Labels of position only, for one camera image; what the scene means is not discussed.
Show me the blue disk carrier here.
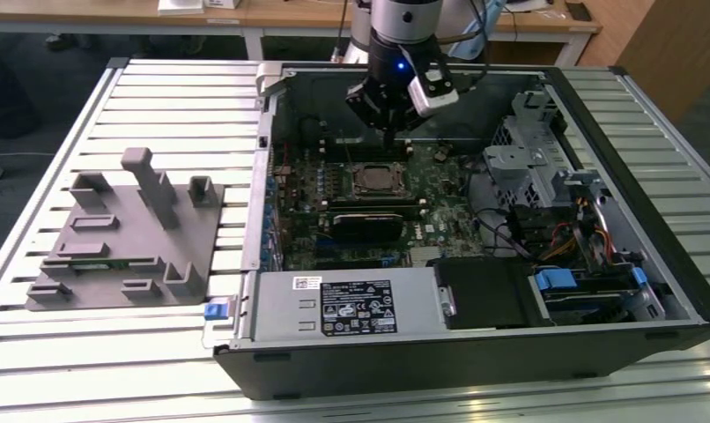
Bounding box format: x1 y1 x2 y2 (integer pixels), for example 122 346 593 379
532 265 649 295

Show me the grey case latch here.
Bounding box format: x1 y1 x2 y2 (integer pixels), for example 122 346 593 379
254 63 288 96

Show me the wooden desk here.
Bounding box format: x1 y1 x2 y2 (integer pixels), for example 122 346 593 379
0 0 605 67

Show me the grey power supply unit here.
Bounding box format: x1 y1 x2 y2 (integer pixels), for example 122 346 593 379
250 269 449 343

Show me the plain white box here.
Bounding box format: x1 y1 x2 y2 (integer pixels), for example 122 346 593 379
158 0 207 17

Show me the green motherboard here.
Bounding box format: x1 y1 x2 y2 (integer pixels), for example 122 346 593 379
272 143 490 271

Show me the black PC case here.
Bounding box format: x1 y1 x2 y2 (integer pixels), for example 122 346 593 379
213 61 710 401

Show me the wooden cabinet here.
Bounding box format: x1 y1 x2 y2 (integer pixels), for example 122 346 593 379
578 0 710 122

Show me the yellow orange wire bundle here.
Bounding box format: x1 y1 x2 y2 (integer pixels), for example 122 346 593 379
542 197 621 265

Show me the silver disk bay bracket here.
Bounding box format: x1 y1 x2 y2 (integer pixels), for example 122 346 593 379
552 169 643 272

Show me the CPU socket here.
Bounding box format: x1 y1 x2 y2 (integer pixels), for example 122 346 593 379
342 160 416 199

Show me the grey parts rack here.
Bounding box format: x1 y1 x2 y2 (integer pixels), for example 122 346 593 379
25 147 226 313

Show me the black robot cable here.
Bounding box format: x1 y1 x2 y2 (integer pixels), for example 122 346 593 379
442 0 492 92

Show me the black graphics card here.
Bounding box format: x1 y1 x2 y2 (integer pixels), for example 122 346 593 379
330 211 405 242

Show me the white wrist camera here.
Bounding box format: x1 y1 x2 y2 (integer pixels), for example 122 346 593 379
406 69 461 118

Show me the green RAM stick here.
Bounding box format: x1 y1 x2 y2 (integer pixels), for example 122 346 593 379
67 258 129 270

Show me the small silver heatsink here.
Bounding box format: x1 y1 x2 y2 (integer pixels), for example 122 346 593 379
410 247 445 265

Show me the black plastic shroud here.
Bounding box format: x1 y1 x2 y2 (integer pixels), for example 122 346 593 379
434 259 537 330

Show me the metal drive cage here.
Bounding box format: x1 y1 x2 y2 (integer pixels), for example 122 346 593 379
481 87 572 208

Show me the black RAM slot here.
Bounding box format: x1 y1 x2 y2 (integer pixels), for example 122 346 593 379
326 141 410 153
326 150 413 162
330 204 424 212
330 197 421 206

